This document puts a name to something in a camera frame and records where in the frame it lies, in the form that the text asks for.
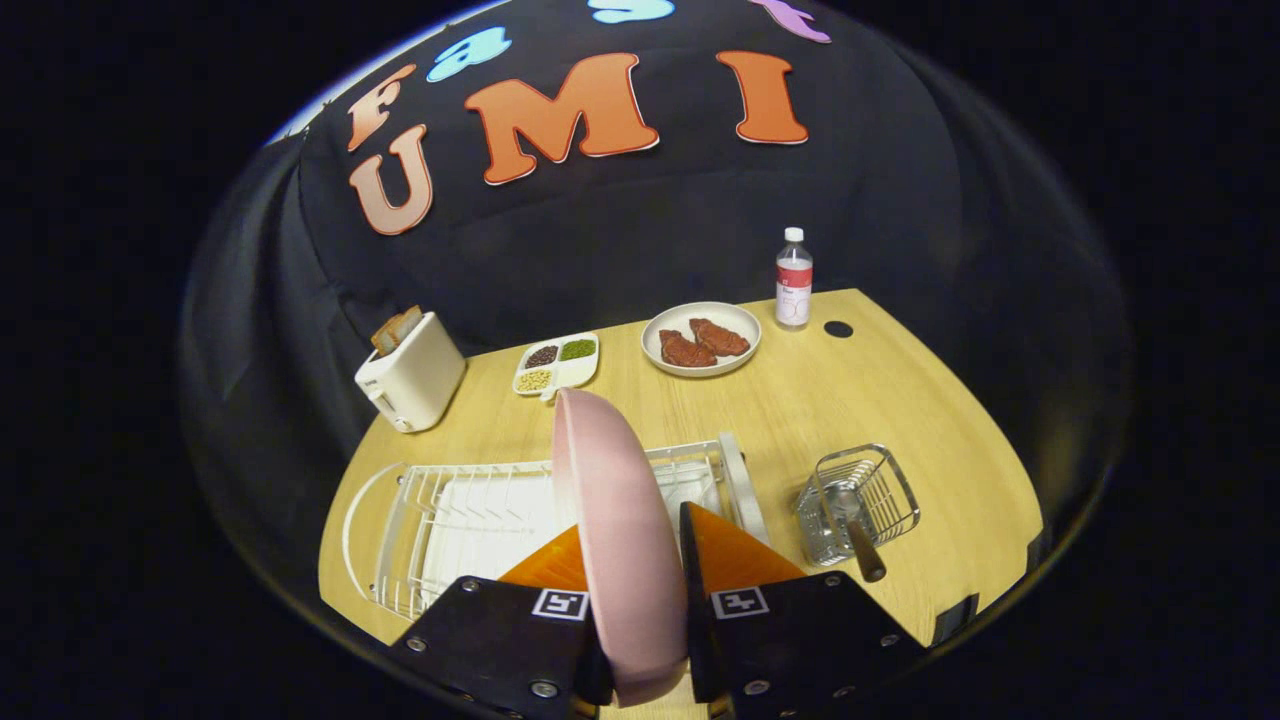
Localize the black table edge clamp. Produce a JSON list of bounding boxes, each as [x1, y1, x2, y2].
[[935, 595, 979, 646]]

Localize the brown meat piece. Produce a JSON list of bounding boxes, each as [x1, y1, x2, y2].
[[689, 318, 751, 358], [659, 329, 718, 368]]

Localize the pink plate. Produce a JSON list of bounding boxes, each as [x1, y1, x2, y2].
[[552, 388, 691, 708]]

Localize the toast slices in toaster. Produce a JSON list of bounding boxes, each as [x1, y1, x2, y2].
[[371, 305, 424, 356]]

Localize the clear bottle with red label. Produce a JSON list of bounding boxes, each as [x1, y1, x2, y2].
[[775, 227, 814, 330]]

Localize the white toaster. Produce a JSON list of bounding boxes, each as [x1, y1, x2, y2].
[[354, 311, 468, 434]]

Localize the metal wire basket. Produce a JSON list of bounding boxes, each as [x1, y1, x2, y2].
[[797, 444, 922, 568]]

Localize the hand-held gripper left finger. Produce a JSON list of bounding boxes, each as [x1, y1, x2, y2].
[[390, 525, 613, 720]]

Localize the white wire dish rack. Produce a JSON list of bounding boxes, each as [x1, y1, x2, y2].
[[342, 432, 771, 623]]

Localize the black backdrop cloth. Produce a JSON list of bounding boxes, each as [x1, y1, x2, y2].
[[180, 0, 1131, 621]]

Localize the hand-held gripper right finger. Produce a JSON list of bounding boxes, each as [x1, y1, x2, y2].
[[680, 502, 926, 720]]

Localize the dark-handled metal spoon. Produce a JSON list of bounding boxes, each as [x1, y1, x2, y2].
[[825, 487, 888, 583]]

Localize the white divided dish with beans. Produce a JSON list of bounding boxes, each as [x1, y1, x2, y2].
[[512, 332, 601, 403]]

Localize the white plate with meat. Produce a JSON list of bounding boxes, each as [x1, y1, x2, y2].
[[641, 301, 763, 378]]

